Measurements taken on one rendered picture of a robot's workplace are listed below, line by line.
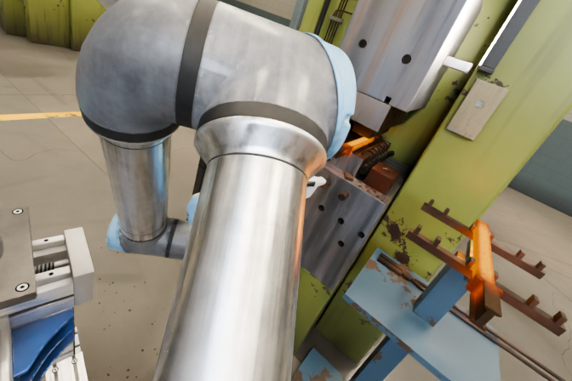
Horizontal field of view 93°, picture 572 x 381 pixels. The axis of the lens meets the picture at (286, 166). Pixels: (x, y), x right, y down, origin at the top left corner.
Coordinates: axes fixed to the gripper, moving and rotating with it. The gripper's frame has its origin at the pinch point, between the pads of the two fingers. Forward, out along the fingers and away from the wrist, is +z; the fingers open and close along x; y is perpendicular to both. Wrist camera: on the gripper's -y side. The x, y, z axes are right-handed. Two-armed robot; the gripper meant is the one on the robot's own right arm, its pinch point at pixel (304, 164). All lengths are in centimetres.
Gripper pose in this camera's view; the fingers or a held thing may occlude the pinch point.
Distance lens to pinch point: 74.5
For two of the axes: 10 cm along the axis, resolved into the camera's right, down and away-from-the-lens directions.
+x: 7.7, 5.0, -4.0
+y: -3.2, 8.4, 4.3
